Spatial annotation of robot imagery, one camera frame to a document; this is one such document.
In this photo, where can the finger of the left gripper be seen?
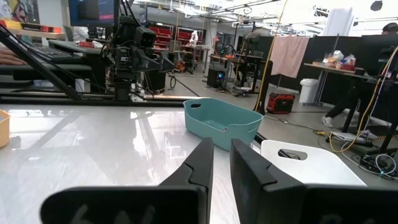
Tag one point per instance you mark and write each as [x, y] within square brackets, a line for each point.
[166, 63]
[146, 62]

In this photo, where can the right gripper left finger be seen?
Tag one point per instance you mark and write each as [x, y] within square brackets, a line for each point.
[199, 168]

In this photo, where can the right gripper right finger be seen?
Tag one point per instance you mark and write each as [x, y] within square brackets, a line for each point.
[255, 186]

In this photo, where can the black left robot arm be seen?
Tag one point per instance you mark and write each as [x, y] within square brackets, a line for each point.
[122, 87]

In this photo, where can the dark grey desk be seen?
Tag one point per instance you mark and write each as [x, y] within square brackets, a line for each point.
[90, 62]

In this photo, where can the red storage bin rack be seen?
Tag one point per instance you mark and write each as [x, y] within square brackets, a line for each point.
[161, 32]

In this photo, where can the small red box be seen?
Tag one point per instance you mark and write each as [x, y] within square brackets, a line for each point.
[87, 44]

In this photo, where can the teal plastic bin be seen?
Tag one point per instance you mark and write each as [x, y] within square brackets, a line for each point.
[217, 130]

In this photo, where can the black computer tower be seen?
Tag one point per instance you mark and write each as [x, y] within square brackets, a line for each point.
[216, 77]

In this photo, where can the monitor with blue screen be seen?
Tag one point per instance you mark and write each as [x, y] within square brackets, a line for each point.
[93, 12]

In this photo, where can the black workbench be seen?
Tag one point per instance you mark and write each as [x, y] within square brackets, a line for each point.
[236, 59]

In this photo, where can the black computer keyboard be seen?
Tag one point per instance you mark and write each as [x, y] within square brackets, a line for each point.
[51, 53]

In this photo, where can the white plastic bin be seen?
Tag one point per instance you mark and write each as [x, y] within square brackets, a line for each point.
[326, 168]

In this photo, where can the red and black generator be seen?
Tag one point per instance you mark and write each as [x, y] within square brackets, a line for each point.
[280, 104]

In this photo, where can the light wooden shelf board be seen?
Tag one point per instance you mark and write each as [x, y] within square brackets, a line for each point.
[31, 32]

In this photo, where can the person's hand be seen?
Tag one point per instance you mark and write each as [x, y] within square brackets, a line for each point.
[12, 57]

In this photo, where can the white trash can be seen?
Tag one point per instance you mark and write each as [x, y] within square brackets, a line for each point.
[309, 91]

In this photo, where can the black floor power strip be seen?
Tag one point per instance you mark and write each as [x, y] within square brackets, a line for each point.
[373, 161]

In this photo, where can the pink hanging cloth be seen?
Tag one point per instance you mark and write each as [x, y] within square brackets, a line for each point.
[289, 56]

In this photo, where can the person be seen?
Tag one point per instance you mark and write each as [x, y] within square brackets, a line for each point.
[354, 99]

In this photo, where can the yellow plastic bin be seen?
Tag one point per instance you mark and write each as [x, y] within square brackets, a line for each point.
[4, 130]

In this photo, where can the black partition panel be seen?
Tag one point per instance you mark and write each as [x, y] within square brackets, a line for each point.
[320, 49]

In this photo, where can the white plastic jug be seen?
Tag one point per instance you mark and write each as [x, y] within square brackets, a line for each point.
[338, 56]

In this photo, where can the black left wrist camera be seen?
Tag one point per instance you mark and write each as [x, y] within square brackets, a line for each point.
[145, 36]

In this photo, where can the black diagonal frame strut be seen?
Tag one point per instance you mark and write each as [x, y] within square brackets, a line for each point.
[40, 67]

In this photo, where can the black stand post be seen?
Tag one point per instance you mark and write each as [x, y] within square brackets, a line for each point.
[265, 87]

